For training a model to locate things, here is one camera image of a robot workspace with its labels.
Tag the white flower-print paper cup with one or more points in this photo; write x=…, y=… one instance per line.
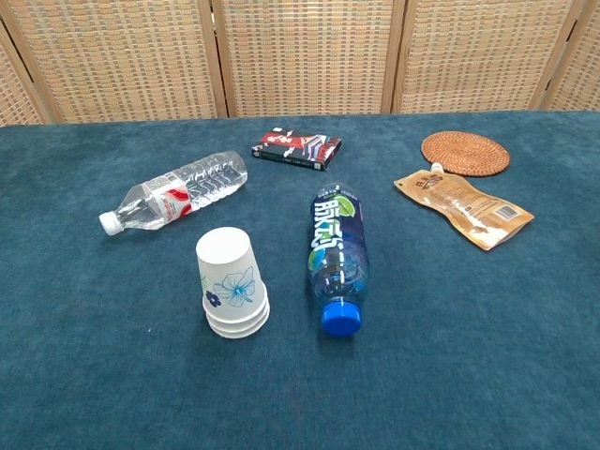
x=227, y=267
x=239, y=334
x=236, y=319

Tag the blue sports drink bottle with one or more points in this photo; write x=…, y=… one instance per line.
x=337, y=244

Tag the black red printed box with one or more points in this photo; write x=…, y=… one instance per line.
x=297, y=147

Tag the clear plastic water bottle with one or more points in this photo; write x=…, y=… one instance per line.
x=178, y=194

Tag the brown spouted drink pouch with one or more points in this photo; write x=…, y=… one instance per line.
x=464, y=206

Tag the woven bamboo screen panel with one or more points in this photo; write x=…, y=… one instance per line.
x=483, y=56
x=583, y=70
x=307, y=56
x=122, y=56
x=16, y=98

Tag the blue fabric table cover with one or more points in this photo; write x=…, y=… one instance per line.
x=422, y=351

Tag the round woven rattan coaster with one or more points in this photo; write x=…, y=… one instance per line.
x=465, y=154

